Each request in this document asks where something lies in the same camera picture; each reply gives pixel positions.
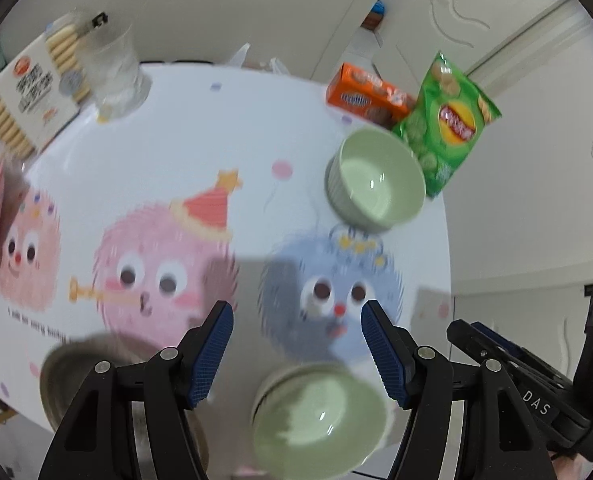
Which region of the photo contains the blue and brown packet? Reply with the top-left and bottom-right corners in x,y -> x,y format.
361,0 -> 387,31

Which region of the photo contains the white plastic bag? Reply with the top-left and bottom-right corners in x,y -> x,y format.
226,42 -> 290,76

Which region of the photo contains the biscuit pack with white label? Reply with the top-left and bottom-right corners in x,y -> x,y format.
0,12 -> 94,156

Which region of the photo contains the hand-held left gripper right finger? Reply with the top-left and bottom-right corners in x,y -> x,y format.
361,301 -> 552,480

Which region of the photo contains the printed cartoon tablecloth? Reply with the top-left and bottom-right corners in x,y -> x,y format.
0,62 -> 452,480

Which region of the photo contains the clear glass cup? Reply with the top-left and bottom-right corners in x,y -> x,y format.
81,20 -> 150,121

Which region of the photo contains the orange biscuit box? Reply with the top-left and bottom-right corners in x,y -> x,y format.
326,62 -> 417,128

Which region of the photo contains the green chips bag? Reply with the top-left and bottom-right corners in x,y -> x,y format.
392,51 -> 502,198

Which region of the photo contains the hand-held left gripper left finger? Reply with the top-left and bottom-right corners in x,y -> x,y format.
39,301 -> 234,480

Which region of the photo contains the large steel bowl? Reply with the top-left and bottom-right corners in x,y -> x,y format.
40,335 -> 210,480

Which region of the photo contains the green ribbed bowl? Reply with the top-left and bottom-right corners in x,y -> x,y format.
250,364 -> 392,480
325,127 -> 426,233

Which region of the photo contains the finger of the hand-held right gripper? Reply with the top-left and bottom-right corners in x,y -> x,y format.
445,320 -> 523,382
470,321 -> 543,362

